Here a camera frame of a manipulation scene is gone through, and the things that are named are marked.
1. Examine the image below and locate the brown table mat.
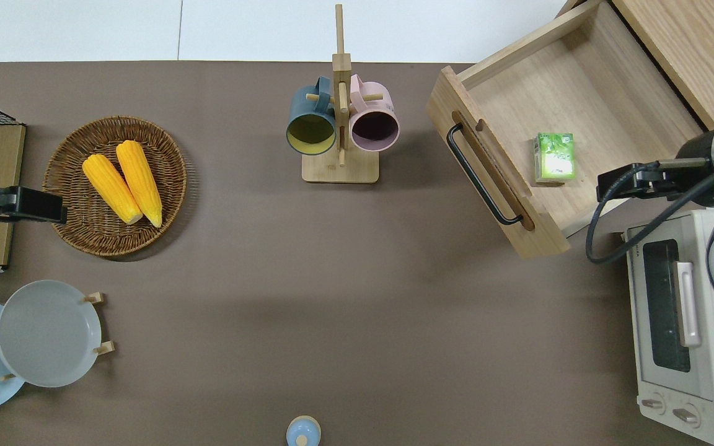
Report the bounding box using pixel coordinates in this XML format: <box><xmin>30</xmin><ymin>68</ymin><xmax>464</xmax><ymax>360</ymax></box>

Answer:
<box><xmin>0</xmin><ymin>61</ymin><xmax>708</xmax><ymax>446</ymax></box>

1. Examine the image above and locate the small blue round bell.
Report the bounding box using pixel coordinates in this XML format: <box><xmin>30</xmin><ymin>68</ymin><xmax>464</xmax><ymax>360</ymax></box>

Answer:
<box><xmin>286</xmin><ymin>416</ymin><xmax>322</xmax><ymax>446</ymax></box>

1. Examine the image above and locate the yellow corn cob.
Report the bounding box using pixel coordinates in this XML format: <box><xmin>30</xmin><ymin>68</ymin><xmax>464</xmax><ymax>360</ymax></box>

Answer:
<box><xmin>82</xmin><ymin>154</ymin><xmax>144</xmax><ymax>225</ymax></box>
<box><xmin>116</xmin><ymin>140</ymin><xmax>164</xmax><ymax>228</ymax></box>

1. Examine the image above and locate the white toaster oven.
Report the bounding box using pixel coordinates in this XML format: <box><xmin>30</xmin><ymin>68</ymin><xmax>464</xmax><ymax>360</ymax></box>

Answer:
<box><xmin>622</xmin><ymin>209</ymin><xmax>714</xmax><ymax>446</ymax></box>

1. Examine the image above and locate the light wooden drawer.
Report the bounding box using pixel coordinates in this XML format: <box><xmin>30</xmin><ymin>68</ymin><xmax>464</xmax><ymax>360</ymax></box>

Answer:
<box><xmin>426</xmin><ymin>0</ymin><xmax>714</xmax><ymax>260</ymax></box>

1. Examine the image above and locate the grey plate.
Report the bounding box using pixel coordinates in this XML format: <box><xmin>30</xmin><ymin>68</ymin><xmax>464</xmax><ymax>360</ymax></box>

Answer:
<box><xmin>0</xmin><ymin>280</ymin><xmax>102</xmax><ymax>388</ymax></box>

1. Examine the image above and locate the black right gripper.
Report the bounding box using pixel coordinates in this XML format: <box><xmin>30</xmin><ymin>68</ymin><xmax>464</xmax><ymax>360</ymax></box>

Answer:
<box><xmin>596</xmin><ymin>131</ymin><xmax>714</xmax><ymax>206</ymax></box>

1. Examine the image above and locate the black metal drawer handle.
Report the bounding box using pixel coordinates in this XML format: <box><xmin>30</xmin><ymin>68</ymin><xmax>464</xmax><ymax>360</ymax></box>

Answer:
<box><xmin>447</xmin><ymin>123</ymin><xmax>524</xmax><ymax>226</ymax></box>

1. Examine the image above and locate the wooden mug tree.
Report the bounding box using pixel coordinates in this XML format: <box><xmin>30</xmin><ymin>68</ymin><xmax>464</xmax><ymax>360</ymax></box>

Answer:
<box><xmin>302</xmin><ymin>3</ymin><xmax>381</xmax><ymax>184</ymax></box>

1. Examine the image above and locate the wooden dish rack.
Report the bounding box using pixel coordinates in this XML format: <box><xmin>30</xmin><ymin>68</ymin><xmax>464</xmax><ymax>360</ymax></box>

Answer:
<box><xmin>0</xmin><ymin>292</ymin><xmax>115</xmax><ymax>382</ymax></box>

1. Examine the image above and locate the brown wicker basket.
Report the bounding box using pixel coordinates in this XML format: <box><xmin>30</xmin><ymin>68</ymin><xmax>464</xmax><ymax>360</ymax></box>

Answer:
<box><xmin>42</xmin><ymin>116</ymin><xmax>188</xmax><ymax>257</ymax></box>

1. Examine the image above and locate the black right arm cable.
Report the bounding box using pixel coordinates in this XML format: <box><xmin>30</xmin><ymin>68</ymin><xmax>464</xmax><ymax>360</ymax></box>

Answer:
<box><xmin>585</xmin><ymin>155</ymin><xmax>714</xmax><ymax>265</ymax></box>

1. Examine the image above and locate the light wooden cabinet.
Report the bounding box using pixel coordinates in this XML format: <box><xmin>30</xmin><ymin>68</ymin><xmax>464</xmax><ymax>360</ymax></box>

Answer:
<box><xmin>558</xmin><ymin>0</ymin><xmax>714</xmax><ymax>132</ymax></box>

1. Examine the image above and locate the small green carton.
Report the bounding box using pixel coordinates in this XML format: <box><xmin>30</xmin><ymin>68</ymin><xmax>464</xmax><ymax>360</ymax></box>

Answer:
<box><xmin>533</xmin><ymin>132</ymin><xmax>577</xmax><ymax>184</ymax></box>

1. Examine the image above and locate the pink mug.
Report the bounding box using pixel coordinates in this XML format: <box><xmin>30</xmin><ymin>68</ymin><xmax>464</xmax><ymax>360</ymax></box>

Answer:
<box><xmin>348</xmin><ymin>74</ymin><xmax>400</xmax><ymax>152</ymax></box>

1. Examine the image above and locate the dark blue mug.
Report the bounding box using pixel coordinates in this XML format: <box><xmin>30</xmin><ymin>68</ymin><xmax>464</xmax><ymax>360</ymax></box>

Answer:
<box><xmin>286</xmin><ymin>76</ymin><xmax>338</xmax><ymax>155</ymax></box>

